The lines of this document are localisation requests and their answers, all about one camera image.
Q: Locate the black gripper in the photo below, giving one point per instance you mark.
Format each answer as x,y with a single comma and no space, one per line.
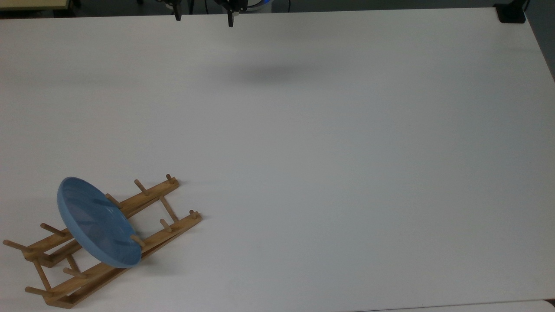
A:
235,4

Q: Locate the blue round plate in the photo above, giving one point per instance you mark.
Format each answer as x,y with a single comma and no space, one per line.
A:
97,223

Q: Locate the wooden plate rack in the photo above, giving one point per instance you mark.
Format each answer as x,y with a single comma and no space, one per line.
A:
169,225

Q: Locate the light wooden side table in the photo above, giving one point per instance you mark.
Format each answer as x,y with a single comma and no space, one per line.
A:
30,4

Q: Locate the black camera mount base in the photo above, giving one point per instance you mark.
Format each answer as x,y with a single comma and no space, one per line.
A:
510,13

